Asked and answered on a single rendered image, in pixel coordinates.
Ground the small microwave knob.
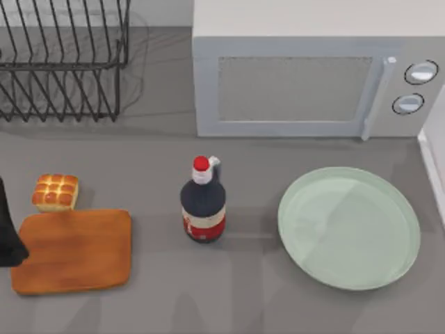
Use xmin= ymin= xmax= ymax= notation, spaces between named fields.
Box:
xmin=391 ymin=93 xmax=425 ymax=115

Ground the microwave door handle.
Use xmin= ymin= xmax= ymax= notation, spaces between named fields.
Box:
xmin=360 ymin=56 xmax=398 ymax=141

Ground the wooden cutting board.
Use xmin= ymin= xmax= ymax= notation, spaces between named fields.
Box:
xmin=10 ymin=208 xmax=133 ymax=296

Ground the golden bread loaf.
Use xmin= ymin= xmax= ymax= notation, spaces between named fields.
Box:
xmin=31 ymin=173 xmax=80 ymax=214

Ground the dark soda bottle red cap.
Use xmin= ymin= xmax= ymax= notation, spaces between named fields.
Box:
xmin=179 ymin=155 xmax=227 ymax=244

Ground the large microwave knob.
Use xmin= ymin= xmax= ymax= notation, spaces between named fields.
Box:
xmin=403 ymin=59 xmax=439 ymax=86

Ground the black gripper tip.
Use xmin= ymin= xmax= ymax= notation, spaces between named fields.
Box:
xmin=0 ymin=177 xmax=30 ymax=268

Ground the black wire dish rack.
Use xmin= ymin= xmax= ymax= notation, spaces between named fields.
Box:
xmin=0 ymin=0 xmax=132 ymax=123

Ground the pale green plate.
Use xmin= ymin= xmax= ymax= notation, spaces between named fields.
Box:
xmin=277 ymin=166 xmax=422 ymax=292

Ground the pale microwave oven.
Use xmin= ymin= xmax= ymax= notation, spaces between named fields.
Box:
xmin=192 ymin=0 xmax=445 ymax=141

